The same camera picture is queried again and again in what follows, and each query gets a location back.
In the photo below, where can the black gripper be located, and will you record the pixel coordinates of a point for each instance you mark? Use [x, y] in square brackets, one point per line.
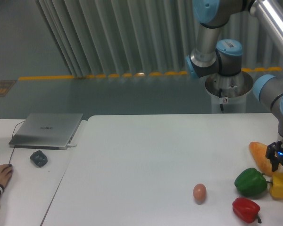
[275, 154]

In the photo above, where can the yellow bell pepper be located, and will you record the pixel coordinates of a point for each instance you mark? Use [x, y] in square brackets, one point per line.
[275, 185]

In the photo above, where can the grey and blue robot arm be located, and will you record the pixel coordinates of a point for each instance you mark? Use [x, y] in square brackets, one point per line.
[261, 70]

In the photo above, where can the green bell pepper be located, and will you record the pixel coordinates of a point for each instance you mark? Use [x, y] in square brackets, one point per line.
[250, 183]

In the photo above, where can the red bell pepper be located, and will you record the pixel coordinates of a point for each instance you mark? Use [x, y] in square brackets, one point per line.
[247, 210]

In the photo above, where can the person's hand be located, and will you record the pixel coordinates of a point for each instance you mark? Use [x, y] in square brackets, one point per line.
[5, 174]

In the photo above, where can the orange bread loaf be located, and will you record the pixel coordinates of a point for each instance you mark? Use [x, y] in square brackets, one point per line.
[258, 152]

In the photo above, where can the brown egg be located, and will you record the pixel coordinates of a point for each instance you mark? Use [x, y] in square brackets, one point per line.
[199, 192]

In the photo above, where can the silver closed laptop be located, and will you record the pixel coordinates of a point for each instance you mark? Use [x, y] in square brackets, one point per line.
[52, 131]

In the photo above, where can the small black case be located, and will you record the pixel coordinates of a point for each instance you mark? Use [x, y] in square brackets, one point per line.
[39, 159]

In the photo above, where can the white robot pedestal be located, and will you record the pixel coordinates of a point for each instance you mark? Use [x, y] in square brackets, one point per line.
[229, 94]

